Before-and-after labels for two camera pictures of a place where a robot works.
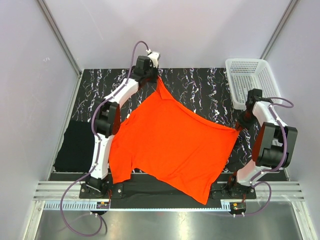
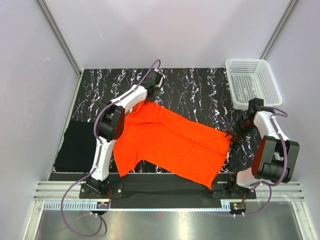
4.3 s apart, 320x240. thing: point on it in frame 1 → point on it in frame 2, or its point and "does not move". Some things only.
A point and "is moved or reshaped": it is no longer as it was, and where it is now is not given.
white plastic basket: [244, 74] does not move
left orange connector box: [102, 205] does not move
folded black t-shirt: [76, 151] does not move
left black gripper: [155, 70] → [151, 98]
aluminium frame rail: [279, 191] does not move
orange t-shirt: [184, 148] is moved or reshaped
